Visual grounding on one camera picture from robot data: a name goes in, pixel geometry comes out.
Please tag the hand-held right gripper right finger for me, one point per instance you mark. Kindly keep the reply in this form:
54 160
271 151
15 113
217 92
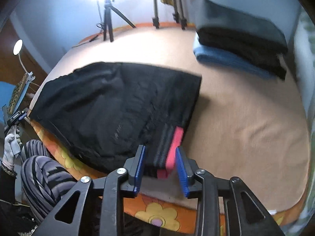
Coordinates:
181 174

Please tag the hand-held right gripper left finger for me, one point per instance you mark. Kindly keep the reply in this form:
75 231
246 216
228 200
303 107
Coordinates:
138 170

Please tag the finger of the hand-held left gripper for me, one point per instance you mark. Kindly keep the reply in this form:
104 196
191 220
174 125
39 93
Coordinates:
16 117

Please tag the black pants with pink waistband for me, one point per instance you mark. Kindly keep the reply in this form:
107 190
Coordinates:
110 103

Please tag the person's left forearm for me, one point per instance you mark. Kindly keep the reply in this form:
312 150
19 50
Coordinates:
7 184

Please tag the folded blue pants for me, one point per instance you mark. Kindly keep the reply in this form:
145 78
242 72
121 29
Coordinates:
221 59

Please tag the folded black pants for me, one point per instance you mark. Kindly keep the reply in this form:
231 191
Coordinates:
246 48

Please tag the person's left hand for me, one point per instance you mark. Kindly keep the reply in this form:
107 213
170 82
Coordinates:
9 143

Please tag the leopard print board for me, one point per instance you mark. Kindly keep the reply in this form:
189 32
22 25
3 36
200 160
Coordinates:
19 91

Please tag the person's striped trouser leg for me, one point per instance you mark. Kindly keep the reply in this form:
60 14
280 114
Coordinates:
37 147
46 186

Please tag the orange floral bed sheet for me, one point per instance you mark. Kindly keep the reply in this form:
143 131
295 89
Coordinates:
157 216

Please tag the white desk lamp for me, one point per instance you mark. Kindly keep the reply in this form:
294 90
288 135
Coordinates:
17 47

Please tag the small black tripod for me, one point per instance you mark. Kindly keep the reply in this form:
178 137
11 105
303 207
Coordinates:
108 19

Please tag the green patterned white throw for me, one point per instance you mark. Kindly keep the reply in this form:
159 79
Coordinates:
308 78

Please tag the tall grey tripod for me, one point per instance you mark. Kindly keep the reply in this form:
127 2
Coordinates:
155 7

